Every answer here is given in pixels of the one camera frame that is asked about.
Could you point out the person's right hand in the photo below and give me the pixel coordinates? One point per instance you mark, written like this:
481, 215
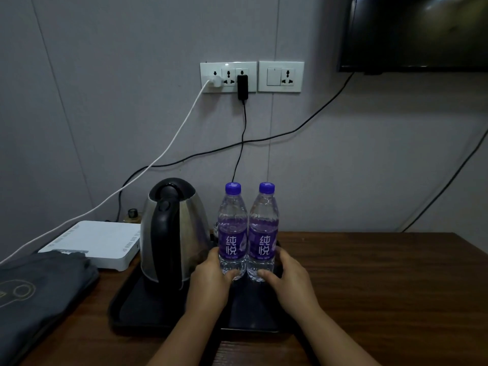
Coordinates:
293, 289

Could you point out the person's left hand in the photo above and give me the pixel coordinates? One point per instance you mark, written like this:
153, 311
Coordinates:
207, 285

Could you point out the person's left thumb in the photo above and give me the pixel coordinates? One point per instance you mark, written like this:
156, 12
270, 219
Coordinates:
234, 277

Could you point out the person's right thumb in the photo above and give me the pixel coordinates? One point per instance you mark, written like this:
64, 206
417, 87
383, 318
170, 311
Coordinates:
268, 276

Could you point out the purple label water bottle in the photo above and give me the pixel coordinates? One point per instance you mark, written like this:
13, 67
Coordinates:
263, 224
232, 224

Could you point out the person's left forearm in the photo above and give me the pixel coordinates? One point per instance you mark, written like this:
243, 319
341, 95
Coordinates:
183, 339

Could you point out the person's right forearm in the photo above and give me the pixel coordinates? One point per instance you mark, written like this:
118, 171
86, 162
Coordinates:
328, 339

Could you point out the black plastic tray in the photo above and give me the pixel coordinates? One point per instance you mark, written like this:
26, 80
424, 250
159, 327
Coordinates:
145, 308

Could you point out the small black knob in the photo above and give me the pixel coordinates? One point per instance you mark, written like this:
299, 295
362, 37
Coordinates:
133, 213

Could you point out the white router box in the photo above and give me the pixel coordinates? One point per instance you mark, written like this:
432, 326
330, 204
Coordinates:
95, 242

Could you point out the black power adapter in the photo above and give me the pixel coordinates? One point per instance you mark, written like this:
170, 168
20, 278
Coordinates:
243, 87

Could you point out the white charger plug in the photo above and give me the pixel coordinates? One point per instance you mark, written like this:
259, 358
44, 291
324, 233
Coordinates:
216, 81

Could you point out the folded dark grey cloth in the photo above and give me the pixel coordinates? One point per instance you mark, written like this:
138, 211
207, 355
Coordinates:
38, 301

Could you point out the small white wall socket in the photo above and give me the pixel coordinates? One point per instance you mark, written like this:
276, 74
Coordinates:
281, 85

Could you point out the wide white wall socket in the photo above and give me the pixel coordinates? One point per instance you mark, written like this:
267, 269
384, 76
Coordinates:
228, 68

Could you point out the black wall television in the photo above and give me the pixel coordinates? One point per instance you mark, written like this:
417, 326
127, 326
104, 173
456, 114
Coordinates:
415, 30

